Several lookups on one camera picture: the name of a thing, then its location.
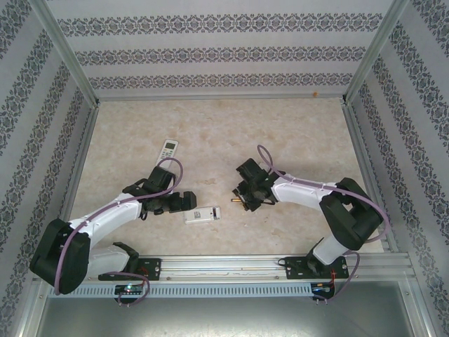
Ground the white remote with back label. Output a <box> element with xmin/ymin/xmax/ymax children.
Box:
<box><xmin>185</xmin><ymin>206</ymin><xmax>222</xmax><ymax>226</ymax></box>

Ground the white remote with display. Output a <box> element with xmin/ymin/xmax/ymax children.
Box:
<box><xmin>159</xmin><ymin>139</ymin><xmax>180</xmax><ymax>170</ymax></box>

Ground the grey sheet metal panel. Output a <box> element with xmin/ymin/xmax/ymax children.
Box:
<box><xmin>33</xmin><ymin>280</ymin><xmax>434</xmax><ymax>337</ymax></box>

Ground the long aluminium base rail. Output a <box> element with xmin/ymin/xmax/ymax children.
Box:
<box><xmin>83</xmin><ymin>251</ymin><xmax>412</xmax><ymax>282</ymax></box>

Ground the white slotted cable duct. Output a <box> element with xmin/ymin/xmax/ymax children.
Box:
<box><xmin>47</xmin><ymin>282</ymin><xmax>313</xmax><ymax>298</ymax></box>

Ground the aluminium side rail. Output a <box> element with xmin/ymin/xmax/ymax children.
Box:
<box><xmin>58</xmin><ymin>101</ymin><xmax>102</xmax><ymax>229</ymax></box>

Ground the aluminium frame post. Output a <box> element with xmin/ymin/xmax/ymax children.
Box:
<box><xmin>27</xmin><ymin>0</ymin><xmax>102</xmax><ymax>108</ymax></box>
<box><xmin>340</xmin><ymin>0</ymin><xmax>412</xmax><ymax>105</ymax></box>

